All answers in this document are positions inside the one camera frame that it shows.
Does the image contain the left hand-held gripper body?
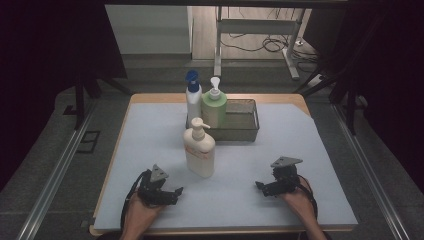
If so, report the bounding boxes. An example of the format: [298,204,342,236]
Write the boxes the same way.
[135,163,176,208]

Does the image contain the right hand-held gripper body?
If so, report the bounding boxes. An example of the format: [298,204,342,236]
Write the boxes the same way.
[263,156,304,198]

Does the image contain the cream pump bottle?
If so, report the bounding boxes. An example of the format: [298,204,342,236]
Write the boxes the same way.
[182,117,217,179]

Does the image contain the metal mesh basket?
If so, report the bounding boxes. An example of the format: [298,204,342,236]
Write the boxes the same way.
[185,98,260,142]

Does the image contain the green pump bottle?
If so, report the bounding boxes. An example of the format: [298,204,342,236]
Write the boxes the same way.
[200,76,229,130]

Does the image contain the white spray bottle blue trigger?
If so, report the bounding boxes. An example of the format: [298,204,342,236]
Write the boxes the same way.
[184,69,203,130]

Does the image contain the person's right hand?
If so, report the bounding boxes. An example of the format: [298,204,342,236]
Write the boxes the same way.
[279,175,318,224]

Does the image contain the person's left hand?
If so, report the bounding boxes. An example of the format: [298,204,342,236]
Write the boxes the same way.
[122,192,167,234]

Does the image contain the light blue table mat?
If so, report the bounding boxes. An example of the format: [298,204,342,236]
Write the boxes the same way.
[93,102,359,231]

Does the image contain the black stand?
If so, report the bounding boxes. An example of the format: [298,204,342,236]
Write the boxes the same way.
[73,75,132,131]
[293,66,359,136]

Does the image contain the dark curtain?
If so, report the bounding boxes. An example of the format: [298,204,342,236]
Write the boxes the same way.
[303,0,424,196]
[0,0,128,193]

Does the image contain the white cabinet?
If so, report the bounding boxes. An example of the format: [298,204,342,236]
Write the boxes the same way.
[104,4,194,56]

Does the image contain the left hand-held gripper cable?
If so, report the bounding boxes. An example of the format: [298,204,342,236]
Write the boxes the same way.
[119,169,152,232]

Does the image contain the metal floor rail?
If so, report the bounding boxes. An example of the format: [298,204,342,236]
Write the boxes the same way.
[16,99,98,240]
[332,103,412,240]

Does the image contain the black floor cables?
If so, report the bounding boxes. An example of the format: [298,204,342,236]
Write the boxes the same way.
[220,31,319,64]

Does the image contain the white metal table frame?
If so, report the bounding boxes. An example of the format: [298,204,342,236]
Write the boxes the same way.
[213,6,301,81]

